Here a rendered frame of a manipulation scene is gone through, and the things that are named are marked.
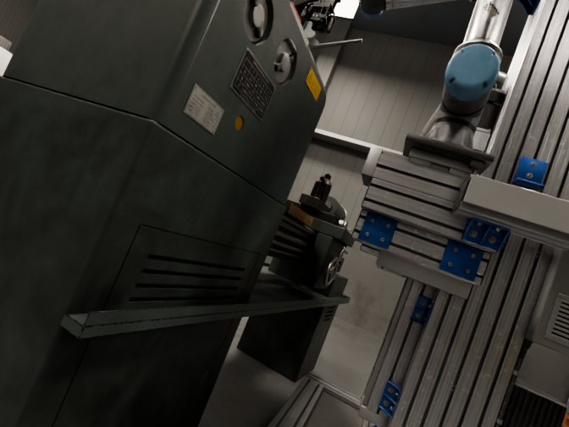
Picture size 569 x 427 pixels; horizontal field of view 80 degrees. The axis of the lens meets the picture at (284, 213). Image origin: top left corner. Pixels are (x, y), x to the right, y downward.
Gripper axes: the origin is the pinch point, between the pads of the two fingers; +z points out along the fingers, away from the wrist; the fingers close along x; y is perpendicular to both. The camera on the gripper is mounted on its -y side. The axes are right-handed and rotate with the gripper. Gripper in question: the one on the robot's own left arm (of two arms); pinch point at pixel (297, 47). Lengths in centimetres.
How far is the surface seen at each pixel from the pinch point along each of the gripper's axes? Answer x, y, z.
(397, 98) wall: 425, -67, -213
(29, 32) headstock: -51, -30, 38
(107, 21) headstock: -51, -7, 33
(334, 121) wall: 417, -148, -151
